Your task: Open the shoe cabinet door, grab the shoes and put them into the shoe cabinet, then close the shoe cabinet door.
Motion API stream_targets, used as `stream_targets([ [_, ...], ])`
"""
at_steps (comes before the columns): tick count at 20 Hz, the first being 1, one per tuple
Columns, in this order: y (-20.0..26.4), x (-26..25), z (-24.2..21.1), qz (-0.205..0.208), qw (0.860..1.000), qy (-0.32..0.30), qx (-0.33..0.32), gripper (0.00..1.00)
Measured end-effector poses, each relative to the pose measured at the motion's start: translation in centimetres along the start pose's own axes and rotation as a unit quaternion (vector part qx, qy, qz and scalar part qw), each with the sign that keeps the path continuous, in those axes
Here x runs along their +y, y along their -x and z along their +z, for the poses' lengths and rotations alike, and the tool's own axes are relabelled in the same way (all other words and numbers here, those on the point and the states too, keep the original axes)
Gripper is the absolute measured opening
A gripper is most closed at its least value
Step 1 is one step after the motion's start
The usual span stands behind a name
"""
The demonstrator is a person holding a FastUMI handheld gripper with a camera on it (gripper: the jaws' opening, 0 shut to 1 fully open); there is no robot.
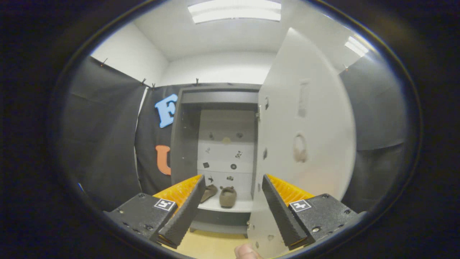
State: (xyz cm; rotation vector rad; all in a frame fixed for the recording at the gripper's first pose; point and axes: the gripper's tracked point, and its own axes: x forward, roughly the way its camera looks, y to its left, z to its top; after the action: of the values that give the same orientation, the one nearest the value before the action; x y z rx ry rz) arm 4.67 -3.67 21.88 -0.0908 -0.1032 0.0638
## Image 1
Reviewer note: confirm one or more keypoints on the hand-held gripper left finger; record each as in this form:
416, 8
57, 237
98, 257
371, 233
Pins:
185, 216

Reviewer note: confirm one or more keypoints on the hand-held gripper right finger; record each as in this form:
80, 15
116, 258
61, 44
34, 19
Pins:
282, 216

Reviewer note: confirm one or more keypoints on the brown fluffy shoe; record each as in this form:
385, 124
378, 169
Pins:
228, 198
210, 192

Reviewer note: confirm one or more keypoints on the light grey shoe cabinet door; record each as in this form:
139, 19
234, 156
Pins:
309, 172

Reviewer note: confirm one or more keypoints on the grey shoe cabinet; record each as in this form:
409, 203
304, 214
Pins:
185, 144

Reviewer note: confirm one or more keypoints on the black backdrop cloth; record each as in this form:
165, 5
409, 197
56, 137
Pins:
104, 136

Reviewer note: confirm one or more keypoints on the small ceiling light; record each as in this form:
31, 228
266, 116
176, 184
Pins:
356, 46

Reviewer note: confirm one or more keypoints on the long ceiling light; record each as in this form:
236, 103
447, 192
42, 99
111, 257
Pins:
235, 10

